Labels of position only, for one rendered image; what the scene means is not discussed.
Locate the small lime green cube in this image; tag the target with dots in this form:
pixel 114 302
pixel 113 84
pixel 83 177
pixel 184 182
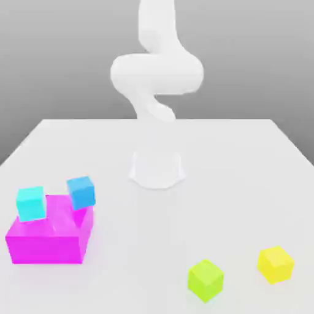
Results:
pixel 205 282

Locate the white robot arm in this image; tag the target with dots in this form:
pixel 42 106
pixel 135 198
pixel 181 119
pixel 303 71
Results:
pixel 157 73

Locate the small blue cube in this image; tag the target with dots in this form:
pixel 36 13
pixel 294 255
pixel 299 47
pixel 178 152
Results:
pixel 81 193

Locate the small yellow cube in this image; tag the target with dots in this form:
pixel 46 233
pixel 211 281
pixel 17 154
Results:
pixel 276 265

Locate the small cyan cube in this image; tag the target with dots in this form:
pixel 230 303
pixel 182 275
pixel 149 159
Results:
pixel 31 204

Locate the large magenta box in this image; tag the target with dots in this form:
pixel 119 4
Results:
pixel 46 245

